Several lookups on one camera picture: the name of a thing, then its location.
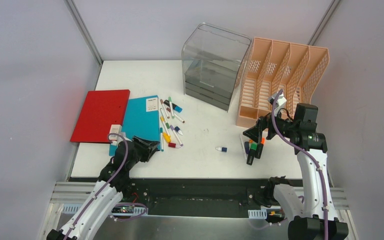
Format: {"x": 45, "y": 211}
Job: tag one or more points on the peach file organizer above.
{"x": 273, "y": 65}

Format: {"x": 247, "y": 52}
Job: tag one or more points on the green highlighter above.
{"x": 251, "y": 153}

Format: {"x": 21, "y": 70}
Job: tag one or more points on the small blue cap bottle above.
{"x": 221, "y": 149}

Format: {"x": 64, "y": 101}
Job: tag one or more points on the red folder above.
{"x": 101, "y": 110}

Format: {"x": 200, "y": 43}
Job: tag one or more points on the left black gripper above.
{"x": 137, "y": 148}

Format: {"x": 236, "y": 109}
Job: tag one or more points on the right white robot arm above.
{"x": 312, "y": 217}

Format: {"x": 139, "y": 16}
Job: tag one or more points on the clear grey drawer box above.
{"x": 213, "y": 63}

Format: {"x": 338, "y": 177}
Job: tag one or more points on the white pen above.
{"x": 242, "y": 144}

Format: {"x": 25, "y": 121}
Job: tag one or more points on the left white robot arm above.
{"x": 109, "y": 190}

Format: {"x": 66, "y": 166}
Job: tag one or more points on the purple marker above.
{"x": 176, "y": 136}

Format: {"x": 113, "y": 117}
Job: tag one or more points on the brown marker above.
{"x": 176, "y": 116}

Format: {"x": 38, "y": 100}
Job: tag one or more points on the teal notebook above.
{"x": 141, "y": 118}

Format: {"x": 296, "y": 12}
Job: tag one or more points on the green cap marker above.
{"x": 171, "y": 107}

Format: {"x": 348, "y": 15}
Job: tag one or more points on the blue black marker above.
{"x": 174, "y": 106}

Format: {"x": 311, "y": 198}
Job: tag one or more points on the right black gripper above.
{"x": 255, "y": 132}

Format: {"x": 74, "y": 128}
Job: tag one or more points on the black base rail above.
{"x": 215, "y": 198}

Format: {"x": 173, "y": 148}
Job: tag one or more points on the teal marker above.
{"x": 161, "y": 139}

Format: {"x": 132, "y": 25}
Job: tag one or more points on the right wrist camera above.
{"x": 277, "y": 101}

